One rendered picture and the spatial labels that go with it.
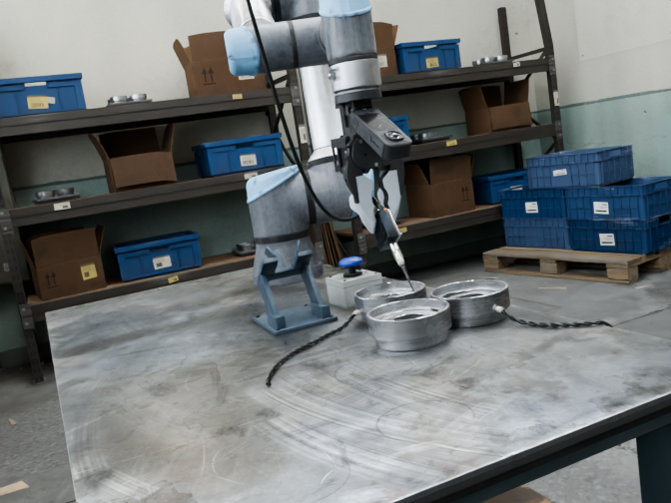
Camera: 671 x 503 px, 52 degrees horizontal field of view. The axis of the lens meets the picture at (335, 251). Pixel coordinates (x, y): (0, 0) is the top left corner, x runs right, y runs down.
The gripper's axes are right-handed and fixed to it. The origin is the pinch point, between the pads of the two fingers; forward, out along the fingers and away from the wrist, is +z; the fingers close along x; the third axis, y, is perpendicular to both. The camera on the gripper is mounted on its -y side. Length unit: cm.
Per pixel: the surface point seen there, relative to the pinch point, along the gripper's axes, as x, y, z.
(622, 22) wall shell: -358, 305, -70
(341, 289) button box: 5.9, 6.1, 9.9
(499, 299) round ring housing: -5.3, -20.7, 10.1
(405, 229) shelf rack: -175, 337, 51
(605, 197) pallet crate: -269, 243, 44
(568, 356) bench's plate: -1.9, -37.1, 13.0
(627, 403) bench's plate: 3, -50, 13
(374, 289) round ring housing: 3.0, -0.3, 9.7
